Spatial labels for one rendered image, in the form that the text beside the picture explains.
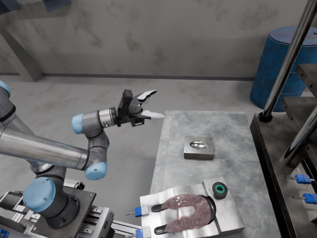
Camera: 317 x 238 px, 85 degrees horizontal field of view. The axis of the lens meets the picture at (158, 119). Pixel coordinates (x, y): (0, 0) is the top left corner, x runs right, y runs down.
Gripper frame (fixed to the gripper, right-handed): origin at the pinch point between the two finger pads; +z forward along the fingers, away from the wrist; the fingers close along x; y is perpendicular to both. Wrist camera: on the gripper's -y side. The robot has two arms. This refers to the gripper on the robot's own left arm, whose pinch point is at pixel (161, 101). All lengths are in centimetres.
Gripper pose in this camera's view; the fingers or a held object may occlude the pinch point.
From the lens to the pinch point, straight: 69.2
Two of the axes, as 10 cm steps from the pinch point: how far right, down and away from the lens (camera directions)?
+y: 0.8, 6.2, 7.8
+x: 2.3, 7.5, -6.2
